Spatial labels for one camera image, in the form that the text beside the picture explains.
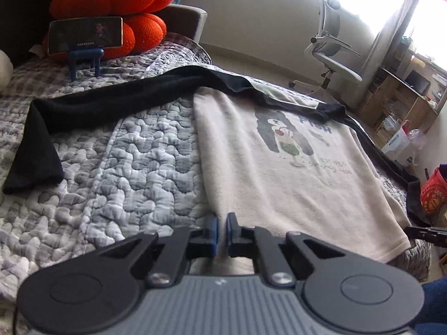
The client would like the white plush toy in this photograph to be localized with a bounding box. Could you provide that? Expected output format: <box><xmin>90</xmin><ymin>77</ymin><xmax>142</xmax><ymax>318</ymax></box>
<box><xmin>0</xmin><ymin>49</ymin><xmax>14</xmax><ymax>93</ymax></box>

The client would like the beige and black raglan shirt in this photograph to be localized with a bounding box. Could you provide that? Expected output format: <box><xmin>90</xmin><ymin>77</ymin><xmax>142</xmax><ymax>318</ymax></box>
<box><xmin>3</xmin><ymin>66</ymin><xmax>431</xmax><ymax>264</ymax></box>

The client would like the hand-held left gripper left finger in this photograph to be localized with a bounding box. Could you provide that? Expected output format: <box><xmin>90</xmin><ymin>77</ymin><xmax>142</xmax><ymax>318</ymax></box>
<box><xmin>95</xmin><ymin>216</ymin><xmax>220</xmax><ymax>288</ymax></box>

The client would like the person's blue trouser leg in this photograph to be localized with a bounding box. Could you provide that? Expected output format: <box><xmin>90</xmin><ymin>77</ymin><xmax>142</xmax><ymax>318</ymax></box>
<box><xmin>412</xmin><ymin>279</ymin><xmax>447</xmax><ymax>335</ymax></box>

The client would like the blue phone stand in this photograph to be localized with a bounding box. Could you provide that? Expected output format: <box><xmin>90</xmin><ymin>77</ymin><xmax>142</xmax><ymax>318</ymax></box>
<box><xmin>69</xmin><ymin>48</ymin><xmax>104</xmax><ymax>80</ymax></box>

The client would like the grey sofa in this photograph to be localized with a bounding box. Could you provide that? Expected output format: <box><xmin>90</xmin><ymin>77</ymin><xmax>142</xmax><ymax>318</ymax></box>
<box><xmin>0</xmin><ymin>0</ymin><xmax>209</xmax><ymax>68</ymax></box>

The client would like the white paper bag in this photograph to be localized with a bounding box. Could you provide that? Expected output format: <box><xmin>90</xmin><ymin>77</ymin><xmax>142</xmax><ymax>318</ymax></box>
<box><xmin>381</xmin><ymin>126</ymin><xmax>420</xmax><ymax>167</ymax></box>

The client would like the wooden shelf desk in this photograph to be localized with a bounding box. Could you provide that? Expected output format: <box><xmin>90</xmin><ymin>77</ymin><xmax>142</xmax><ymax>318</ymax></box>
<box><xmin>360</xmin><ymin>52</ymin><xmax>447</xmax><ymax>147</ymax></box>

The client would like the red bag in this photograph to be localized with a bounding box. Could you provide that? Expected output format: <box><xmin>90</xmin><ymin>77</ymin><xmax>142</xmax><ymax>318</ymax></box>
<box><xmin>420</xmin><ymin>167</ymin><xmax>447</xmax><ymax>217</ymax></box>

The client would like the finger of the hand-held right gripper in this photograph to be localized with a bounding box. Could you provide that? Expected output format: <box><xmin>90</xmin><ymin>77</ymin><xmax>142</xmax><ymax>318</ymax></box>
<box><xmin>405</xmin><ymin>226</ymin><xmax>447</xmax><ymax>249</ymax></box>

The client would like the smartphone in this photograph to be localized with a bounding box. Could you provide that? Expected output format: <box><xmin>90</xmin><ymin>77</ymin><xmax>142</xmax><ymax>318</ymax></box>
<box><xmin>48</xmin><ymin>17</ymin><xmax>124</xmax><ymax>56</ymax></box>

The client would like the black monitor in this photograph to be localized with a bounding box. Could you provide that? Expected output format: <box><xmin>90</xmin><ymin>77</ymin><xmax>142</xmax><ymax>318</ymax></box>
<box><xmin>407</xmin><ymin>70</ymin><xmax>431</xmax><ymax>95</ymax></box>

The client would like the white office chair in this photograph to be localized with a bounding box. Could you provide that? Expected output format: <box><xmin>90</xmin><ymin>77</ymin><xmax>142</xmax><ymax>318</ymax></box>
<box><xmin>288</xmin><ymin>0</ymin><xmax>364</xmax><ymax>90</ymax></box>

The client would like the plain beige curtain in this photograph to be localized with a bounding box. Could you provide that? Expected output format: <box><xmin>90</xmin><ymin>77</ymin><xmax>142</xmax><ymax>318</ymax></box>
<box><xmin>349</xmin><ymin>0</ymin><xmax>427</xmax><ymax>109</ymax></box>

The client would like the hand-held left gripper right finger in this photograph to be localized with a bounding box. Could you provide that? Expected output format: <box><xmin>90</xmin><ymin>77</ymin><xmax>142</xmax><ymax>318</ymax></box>
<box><xmin>226</xmin><ymin>212</ymin><xmax>354</xmax><ymax>289</ymax></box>

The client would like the grey checked quilted blanket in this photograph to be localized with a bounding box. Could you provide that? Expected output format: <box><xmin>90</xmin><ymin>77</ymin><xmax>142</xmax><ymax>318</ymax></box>
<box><xmin>0</xmin><ymin>31</ymin><xmax>433</xmax><ymax>322</ymax></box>

